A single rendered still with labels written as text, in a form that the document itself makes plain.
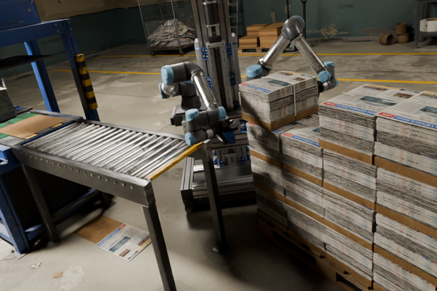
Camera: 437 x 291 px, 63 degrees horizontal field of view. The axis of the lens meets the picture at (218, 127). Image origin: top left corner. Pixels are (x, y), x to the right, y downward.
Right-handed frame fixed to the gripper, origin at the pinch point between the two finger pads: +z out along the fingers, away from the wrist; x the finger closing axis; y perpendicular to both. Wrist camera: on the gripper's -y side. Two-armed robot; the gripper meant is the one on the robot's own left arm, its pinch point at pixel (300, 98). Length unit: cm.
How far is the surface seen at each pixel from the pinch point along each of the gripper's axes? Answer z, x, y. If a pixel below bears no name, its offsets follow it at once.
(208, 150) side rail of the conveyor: 74, -4, -11
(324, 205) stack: 45, 57, -35
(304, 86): 19.1, 22.2, 17.3
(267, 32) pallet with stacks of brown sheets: -377, -451, -37
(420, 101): 21, 89, 21
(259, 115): 44.0, 9.6, 4.2
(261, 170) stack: 45, 7, -33
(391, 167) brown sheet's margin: 44, 91, 0
